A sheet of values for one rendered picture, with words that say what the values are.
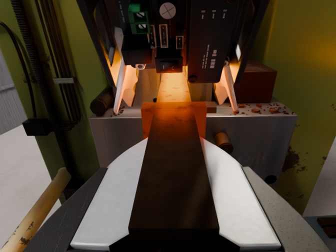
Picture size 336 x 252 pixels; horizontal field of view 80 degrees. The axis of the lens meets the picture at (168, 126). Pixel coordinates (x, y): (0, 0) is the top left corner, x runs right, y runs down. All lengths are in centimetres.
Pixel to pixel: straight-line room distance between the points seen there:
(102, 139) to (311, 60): 53
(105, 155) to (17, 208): 135
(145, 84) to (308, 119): 49
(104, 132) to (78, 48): 26
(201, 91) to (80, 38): 33
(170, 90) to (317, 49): 49
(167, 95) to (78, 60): 43
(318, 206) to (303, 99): 109
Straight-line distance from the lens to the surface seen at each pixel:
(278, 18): 58
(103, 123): 39
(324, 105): 71
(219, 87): 21
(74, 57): 59
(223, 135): 38
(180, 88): 20
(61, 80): 61
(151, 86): 41
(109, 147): 42
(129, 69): 19
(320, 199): 173
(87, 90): 61
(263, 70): 44
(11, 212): 174
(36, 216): 66
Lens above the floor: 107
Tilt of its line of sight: 28 degrees down
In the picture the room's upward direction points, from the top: 2 degrees counter-clockwise
